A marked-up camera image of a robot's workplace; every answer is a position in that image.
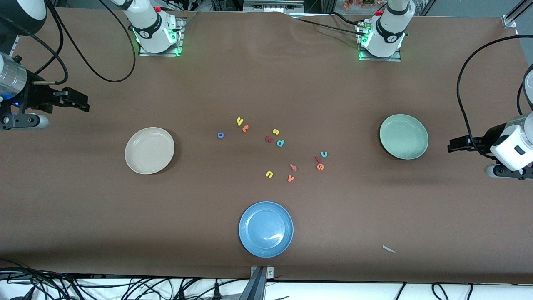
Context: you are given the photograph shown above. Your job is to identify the blue plate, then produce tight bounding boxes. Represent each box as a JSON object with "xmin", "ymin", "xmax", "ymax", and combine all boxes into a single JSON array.
[{"xmin": 238, "ymin": 201, "xmax": 294, "ymax": 258}]

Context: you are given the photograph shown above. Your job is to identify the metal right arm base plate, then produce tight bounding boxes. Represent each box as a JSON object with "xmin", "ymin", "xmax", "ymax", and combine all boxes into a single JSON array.
[{"xmin": 138, "ymin": 17, "xmax": 185, "ymax": 57}]

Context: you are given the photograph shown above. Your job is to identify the orange artificial flowers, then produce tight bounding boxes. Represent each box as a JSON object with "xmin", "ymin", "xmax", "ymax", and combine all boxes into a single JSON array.
[{"xmin": 342, "ymin": 0, "xmax": 377, "ymax": 10}]

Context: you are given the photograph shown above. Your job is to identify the short aluminium frame profile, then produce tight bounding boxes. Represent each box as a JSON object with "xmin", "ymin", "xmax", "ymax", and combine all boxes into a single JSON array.
[{"xmin": 502, "ymin": 0, "xmax": 533, "ymax": 29}]

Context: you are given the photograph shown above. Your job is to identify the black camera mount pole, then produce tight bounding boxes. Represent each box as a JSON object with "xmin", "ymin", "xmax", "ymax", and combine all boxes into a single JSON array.
[{"xmin": 238, "ymin": 267, "xmax": 267, "ymax": 300}]

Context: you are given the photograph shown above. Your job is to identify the beige brown plate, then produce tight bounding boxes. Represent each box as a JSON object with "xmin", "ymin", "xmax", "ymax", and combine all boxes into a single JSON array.
[{"xmin": 125, "ymin": 127, "xmax": 175, "ymax": 175}]

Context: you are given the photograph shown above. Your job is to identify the green plate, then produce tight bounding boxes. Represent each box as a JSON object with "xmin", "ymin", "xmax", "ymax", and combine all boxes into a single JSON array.
[{"xmin": 379, "ymin": 114, "xmax": 429, "ymax": 160}]

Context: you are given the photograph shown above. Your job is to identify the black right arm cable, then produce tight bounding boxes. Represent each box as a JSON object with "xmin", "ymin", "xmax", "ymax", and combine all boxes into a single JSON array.
[{"xmin": 0, "ymin": 0, "xmax": 137, "ymax": 86}]

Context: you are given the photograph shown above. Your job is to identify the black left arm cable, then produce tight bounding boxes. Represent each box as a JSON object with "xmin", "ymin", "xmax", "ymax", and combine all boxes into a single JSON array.
[{"xmin": 457, "ymin": 35, "xmax": 533, "ymax": 159}]

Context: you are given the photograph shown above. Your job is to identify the black base power cable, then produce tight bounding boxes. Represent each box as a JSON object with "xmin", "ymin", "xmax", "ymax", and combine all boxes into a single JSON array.
[
  {"xmin": 294, "ymin": 17, "xmax": 367, "ymax": 36},
  {"xmin": 329, "ymin": 12, "xmax": 364, "ymax": 26}
]

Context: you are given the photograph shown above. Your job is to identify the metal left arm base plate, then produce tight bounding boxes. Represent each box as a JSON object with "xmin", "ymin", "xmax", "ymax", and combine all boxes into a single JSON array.
[{"xmin": 358, "ymin": 23, "xmax": 402, "ymax": 62}]

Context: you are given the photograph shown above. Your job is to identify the grey power strip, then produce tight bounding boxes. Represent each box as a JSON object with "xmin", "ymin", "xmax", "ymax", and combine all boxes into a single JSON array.
[{"xmin": 243, "ymin": 0, "xmax": 304, "ymax": 13}]

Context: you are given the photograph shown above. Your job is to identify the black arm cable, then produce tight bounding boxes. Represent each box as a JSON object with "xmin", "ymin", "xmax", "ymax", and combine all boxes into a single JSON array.
[
  {"xmin": 457, "ymin": 35, "xmax": 533, "ymax": 159},
  {"xmin": 0, "ymin": 0, "xmax": 137, "ymax": 86}
]

